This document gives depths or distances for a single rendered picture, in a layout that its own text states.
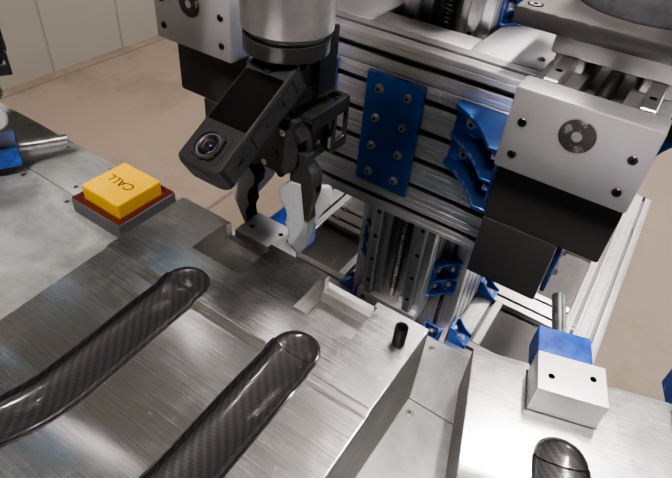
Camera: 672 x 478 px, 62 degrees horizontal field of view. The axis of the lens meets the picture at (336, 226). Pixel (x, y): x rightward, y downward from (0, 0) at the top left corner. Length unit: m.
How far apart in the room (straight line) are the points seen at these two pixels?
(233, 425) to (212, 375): 0.04
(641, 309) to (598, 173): 1.40
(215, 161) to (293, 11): 0.12
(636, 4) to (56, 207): 0.65
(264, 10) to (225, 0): 0.31
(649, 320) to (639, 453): 1.48
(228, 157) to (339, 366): 0.17
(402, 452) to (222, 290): 0.19
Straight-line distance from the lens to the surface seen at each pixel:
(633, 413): 0.50
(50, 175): 0.77
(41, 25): 2.93
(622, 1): 0.66
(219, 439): 0.38
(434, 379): 0.52
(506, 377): 0.47
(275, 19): 0.43
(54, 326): 0.46
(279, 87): 0.44
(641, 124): 0.56
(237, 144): 0.42
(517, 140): 0.59
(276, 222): 0.56
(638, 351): 1.83
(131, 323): 0.45
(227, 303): 0.44
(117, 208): 0.63
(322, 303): 0.47
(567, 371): 0.46
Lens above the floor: 1.21
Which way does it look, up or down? 40 degrees down
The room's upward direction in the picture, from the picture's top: 6 degrees clockwise
